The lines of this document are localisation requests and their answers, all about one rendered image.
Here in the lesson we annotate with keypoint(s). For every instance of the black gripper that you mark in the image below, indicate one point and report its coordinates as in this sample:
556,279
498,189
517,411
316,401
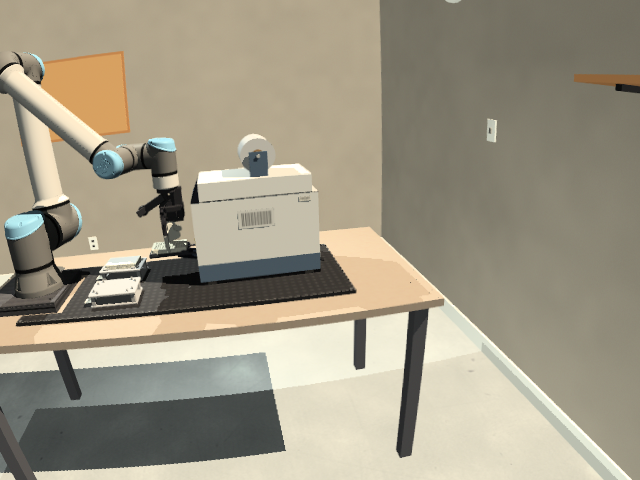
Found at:
168,212

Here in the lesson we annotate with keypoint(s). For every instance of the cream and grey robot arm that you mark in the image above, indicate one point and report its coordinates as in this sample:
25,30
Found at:
32,235

